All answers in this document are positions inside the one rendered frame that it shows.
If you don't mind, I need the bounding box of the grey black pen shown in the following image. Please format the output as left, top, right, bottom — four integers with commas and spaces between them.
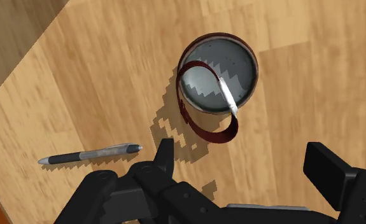
38, 143, 143, 165

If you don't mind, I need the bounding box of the dark red strap wristwatch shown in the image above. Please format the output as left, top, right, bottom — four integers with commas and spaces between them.
176, 60, 239, 144

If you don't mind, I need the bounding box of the dark red grey bowl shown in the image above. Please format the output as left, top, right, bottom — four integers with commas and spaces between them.
177, 32, 260, 115

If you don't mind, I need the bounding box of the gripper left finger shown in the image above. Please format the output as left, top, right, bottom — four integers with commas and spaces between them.
53, 138, 190, 224

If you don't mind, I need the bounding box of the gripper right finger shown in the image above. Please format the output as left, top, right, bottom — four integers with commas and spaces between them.
302, 142, 366, 224

